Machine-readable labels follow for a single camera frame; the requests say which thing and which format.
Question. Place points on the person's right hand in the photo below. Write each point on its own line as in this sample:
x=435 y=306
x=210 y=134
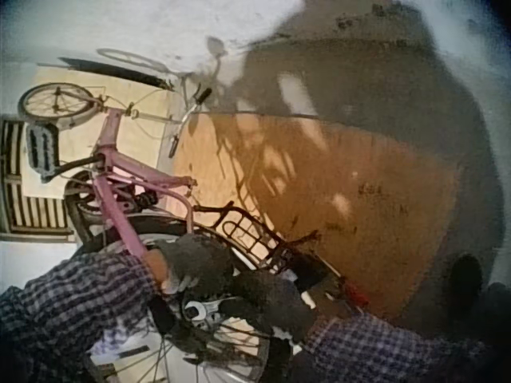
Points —
x=279 y=305

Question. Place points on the person's left hand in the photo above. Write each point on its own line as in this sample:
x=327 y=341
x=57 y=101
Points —
x=191 y=255

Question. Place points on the person's left fingers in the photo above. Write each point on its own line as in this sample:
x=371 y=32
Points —
x=221 y=261

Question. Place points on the person's right fingers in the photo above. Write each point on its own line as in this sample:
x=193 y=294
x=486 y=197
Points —
x=247 y=297

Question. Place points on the silver open-end wrench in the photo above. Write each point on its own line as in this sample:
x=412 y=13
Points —
x=195 y=309

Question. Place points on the black bicycle rear rack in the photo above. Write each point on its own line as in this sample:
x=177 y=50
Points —
x=291 y=259

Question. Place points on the bicycle rear wheel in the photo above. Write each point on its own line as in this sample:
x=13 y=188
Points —
x=167 y=229

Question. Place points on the bicycle wheel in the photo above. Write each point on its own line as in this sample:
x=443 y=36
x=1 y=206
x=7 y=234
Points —
x=24 y=104
x=167 y=229

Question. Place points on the red bicycle reflector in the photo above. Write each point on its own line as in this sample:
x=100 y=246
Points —
x=358 y=296

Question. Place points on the pink bicycle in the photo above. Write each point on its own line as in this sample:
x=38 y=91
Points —
x=120 y=187

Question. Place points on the striped window grille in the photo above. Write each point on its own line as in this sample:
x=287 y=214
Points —
x=36 y=215

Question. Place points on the grey bicycle pedal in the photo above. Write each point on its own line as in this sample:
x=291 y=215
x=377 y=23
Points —
x=42 y=149

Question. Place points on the bicycle front wheel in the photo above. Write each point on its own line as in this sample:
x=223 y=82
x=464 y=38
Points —
x=24 y=104

